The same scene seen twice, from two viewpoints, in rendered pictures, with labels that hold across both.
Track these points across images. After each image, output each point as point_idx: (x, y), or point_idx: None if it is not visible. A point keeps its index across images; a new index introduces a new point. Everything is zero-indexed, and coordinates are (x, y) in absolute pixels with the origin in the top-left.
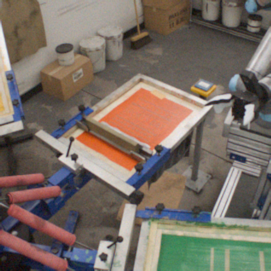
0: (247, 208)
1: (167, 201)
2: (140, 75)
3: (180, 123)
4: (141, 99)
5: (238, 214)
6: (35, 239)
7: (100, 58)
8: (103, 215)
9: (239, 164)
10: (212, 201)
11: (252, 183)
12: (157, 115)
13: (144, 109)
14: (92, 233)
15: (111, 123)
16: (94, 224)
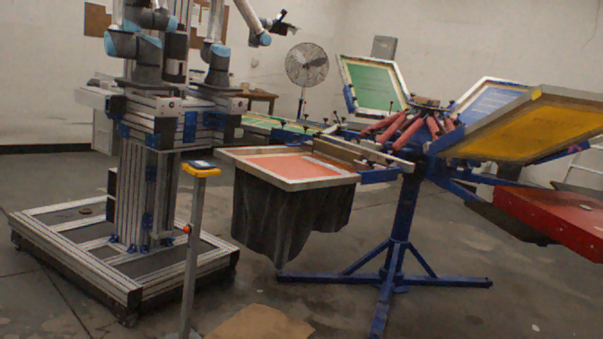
0: (163, 256)
1: (241, 325)
2: (290, 181)
3: (260, 157)
4: (295, 176)
5: (179, 256)
6: (419, 334)
7: None
8: (333, 337)
9: (126, 285)
10: (179, 315)
11: (131, 270)
12: (281, 165)
13: (294, 170)
14: (347, 324)
15: (335, 172)
16: (344, 332)
